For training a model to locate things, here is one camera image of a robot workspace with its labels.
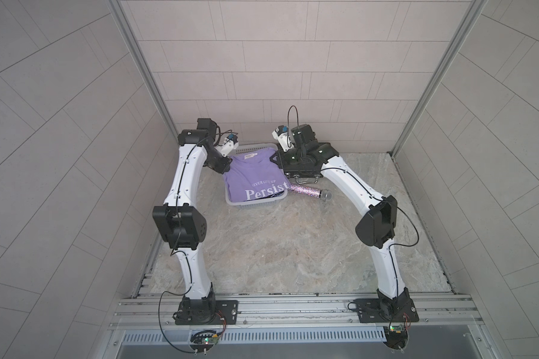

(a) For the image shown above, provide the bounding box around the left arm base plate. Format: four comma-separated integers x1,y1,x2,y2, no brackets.
173,299,239,325

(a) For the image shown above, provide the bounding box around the green circuit board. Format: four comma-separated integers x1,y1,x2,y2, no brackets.
190,330,222,354
383,325,409,351

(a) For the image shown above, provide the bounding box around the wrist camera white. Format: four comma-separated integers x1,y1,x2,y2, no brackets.
272,125,293,151
216,133,239,157

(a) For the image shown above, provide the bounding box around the left green circuit board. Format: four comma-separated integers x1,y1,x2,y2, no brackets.
190,330,222,354

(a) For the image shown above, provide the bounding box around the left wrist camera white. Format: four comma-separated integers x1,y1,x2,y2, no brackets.
216,133,239,157

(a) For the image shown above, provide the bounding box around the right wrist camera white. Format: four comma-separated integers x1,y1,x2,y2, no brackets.
272,125,293,151

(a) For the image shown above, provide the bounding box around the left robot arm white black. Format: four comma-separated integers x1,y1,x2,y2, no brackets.
152,118,231,313

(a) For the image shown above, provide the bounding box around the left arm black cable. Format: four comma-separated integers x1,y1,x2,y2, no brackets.
156,250,194,355

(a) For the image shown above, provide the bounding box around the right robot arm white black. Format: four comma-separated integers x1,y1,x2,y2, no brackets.
271,124,413,321

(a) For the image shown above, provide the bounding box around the aluminium mounting rail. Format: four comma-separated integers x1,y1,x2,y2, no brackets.
109,293,484,330

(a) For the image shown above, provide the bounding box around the white plastic laundry basket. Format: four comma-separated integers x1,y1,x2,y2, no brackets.
224,142,289,206

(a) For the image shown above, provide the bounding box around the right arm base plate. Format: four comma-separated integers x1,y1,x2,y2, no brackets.
347,297,419,323

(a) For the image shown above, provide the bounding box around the purple t-shirt Persist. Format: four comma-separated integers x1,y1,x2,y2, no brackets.
223,147,293,203

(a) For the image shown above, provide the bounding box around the right green circuit board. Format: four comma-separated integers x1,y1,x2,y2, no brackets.
383,325,409,351

